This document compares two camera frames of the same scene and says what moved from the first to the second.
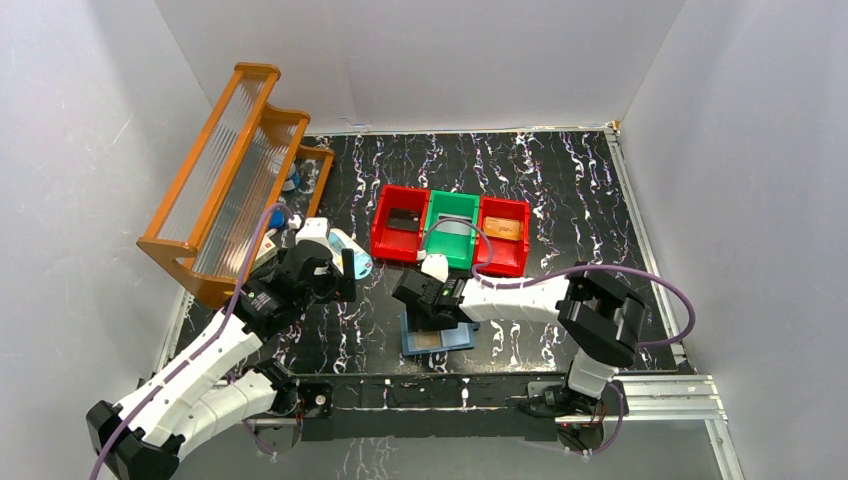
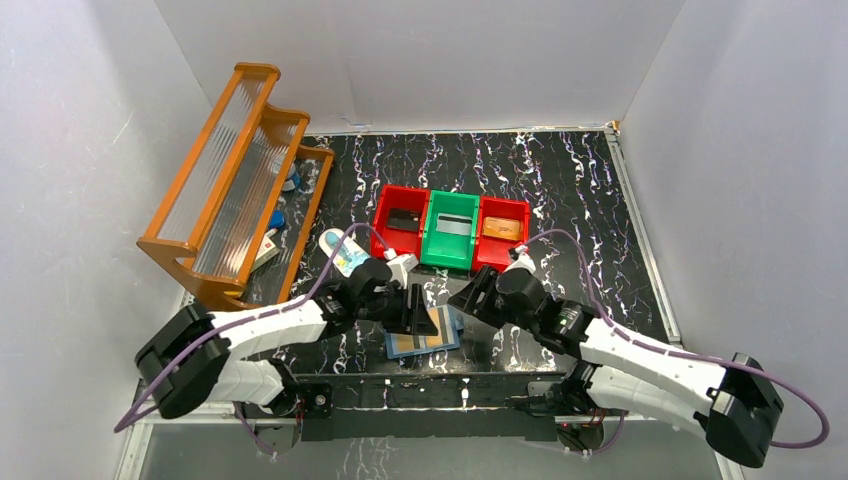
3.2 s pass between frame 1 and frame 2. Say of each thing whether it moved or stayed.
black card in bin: stayed
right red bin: stayed
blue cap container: stayed
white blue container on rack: stayed
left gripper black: moved
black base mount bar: stayed
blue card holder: moved
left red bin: stayed
